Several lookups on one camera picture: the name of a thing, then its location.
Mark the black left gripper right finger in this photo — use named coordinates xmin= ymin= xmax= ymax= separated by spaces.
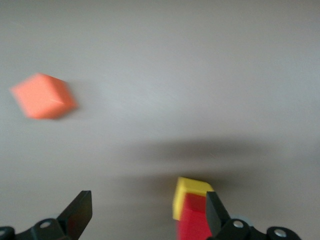
xmin=205 ymin=190 xmax=301 ymax=240

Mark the yellow block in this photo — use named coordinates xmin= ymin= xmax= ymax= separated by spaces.
xmin=172 ymin=176 xmax=216 ymax=222

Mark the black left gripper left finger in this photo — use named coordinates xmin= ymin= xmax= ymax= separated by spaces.
xmin=0 ymin=190 xmax=93 ymax=240

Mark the orange block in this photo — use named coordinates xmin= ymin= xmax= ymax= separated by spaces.
xmin=9 ymin=72 xmax=79 ymax=121

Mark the red block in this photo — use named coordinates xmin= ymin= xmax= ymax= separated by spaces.
xmin=175 ymin=192 xmax=214 ymax=240

